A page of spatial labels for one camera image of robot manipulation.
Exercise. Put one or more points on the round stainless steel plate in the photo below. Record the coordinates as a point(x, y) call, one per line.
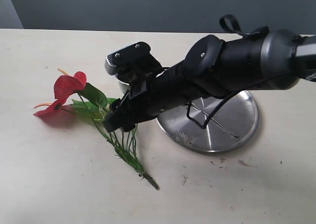
point(231, 127)

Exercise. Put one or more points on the white scalloped flower pot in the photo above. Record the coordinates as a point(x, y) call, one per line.
point(124, 87)

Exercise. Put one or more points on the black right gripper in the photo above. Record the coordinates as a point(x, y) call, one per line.
point(147, 100)

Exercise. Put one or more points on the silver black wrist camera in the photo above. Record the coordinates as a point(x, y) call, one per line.
point(115, 61)

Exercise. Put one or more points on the red artificial anthurium flower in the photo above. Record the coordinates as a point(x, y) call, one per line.
point(73, 94)

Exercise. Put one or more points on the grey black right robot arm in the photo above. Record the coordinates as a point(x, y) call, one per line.
point(261, 60)

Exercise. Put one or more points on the silver metal spoon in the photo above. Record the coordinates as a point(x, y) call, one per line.
point(216, 122)

